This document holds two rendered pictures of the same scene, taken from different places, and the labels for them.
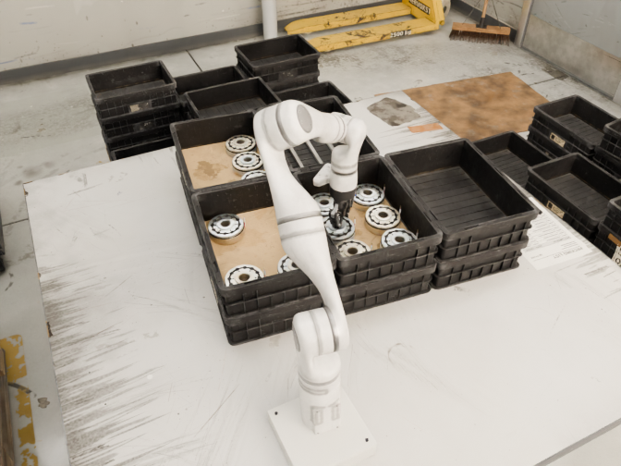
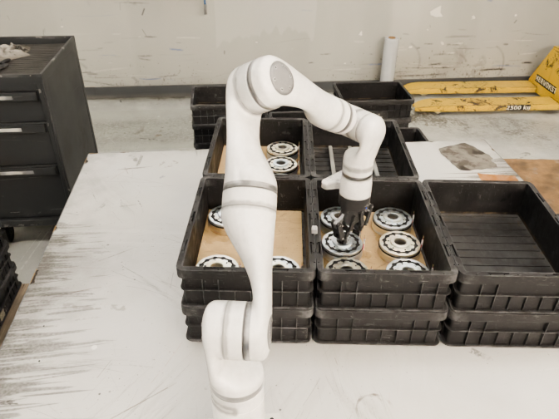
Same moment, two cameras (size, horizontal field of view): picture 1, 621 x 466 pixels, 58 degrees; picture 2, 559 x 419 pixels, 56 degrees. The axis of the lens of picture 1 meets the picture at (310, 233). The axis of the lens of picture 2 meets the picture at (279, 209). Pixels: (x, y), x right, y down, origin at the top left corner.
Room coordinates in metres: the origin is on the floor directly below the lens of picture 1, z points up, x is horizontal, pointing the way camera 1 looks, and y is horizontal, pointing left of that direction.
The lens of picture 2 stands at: (0.17, -0.28, 1.64)
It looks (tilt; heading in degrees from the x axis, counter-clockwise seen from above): 34 degrees down; 20
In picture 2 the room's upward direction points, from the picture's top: 1 degrees clockwise
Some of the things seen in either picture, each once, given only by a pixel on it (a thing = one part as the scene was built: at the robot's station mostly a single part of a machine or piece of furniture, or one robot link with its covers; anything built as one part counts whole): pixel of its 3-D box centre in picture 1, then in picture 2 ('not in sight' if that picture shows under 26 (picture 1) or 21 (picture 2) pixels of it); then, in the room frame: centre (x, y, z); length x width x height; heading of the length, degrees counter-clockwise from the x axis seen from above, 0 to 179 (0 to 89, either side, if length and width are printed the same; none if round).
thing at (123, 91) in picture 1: (139, 117); (230, 132); (2.62, 0.91, 0.37); 0.40 x 0.30 x 0.45; 116
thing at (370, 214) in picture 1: (383, 216); (399, 244); (1.25, -0.21, 0.86); 0.10 x 0.10 x 0.01
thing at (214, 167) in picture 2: (227, 163); (259, 161); (1.51, 0.27, 0.87); 0.40 x 0.30 x 0.11; 19
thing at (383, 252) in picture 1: (362, 205); (375, 224); (1.23, -0.15, 0.92); 0.40 x 0.30 x 0.02; 19
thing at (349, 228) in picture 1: (336, 226); (342, 243); (1.20, -0.08, 0.86); 0.10 x 0.10 x 0.01
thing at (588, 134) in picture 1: (573, 147); not in sight; (2.43, -1.35, 0.31); 0.40 x 0.30 x 0.34; 26
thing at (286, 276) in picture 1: (259, 228); (251, 221); (1.13, 0.14, 0.92); 0.40 x 0.30 x 0.02; 19
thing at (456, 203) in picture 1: (453, 198); (494, 243); (1.32, -0.43, 0.87); 0.40 x 0.30 x 0.11; 19
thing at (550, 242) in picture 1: (531, 228); not in sight; (1.37, -0.72, 0.70); 0.33 x 0.23 x 0.01; 26
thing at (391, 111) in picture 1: (392, 110); (467, 155); (2.12, -0.35, 0.71); 0.22 x 0.19 x 0.01; 26
